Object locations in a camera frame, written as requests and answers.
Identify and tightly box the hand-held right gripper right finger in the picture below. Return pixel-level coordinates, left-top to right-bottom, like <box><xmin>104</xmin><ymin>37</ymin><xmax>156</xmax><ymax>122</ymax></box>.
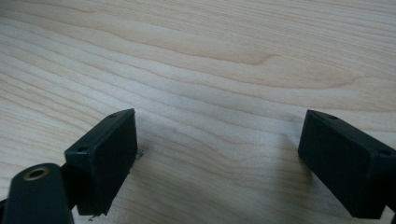
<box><xmin>297</xmin><ymin>108</ymin><xmax>396</xmax><ymax>220</ymax></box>

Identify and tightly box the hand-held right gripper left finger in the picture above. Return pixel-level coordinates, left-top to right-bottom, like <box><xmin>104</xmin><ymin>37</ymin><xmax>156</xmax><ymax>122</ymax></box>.
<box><xmin>64</xmin><ymin>107</ymin><xmax>139</xmax><ymax>217</ymax></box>

